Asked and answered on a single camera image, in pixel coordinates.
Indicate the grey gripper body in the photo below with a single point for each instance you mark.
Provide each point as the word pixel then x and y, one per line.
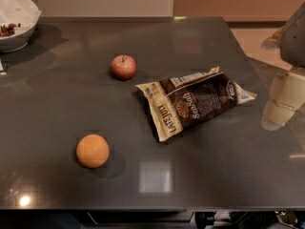
pixel 294 42

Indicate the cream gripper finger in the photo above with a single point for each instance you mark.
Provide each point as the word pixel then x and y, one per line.
pixel 287 95

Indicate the brown chip bag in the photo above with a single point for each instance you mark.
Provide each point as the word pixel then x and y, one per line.
pixel 181 102

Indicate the red apple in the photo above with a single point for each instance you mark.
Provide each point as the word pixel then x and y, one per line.
pixel 123 67

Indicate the orange fruit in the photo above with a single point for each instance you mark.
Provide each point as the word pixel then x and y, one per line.
pixel 92 151

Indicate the white bowl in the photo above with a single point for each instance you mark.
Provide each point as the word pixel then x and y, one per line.
pixel 22 12

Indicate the red berries in bowl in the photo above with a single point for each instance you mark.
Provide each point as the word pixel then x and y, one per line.
pixel 8 30

